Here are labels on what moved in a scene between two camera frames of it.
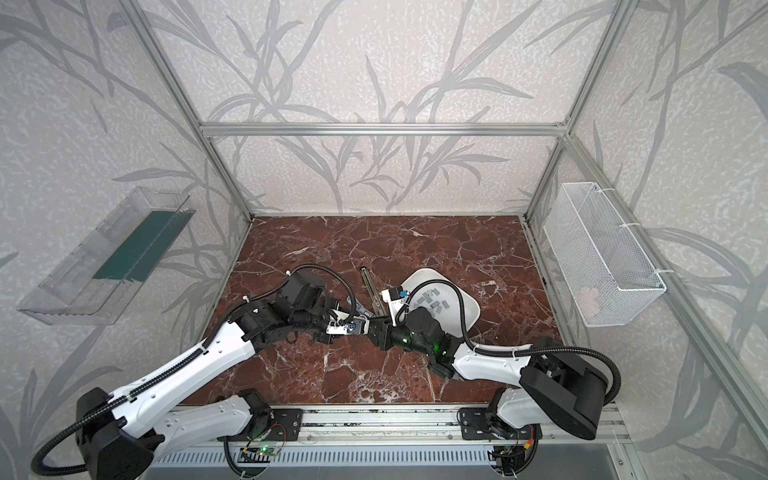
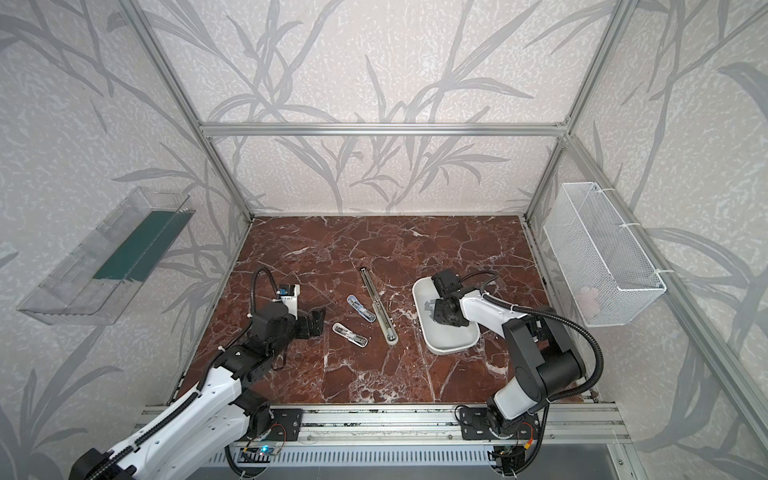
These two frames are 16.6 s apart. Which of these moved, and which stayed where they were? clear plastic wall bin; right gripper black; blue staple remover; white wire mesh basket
Moved: right gripper black
Stayed: clear plastic wall bin; blue staple remover; white wire mesh basket
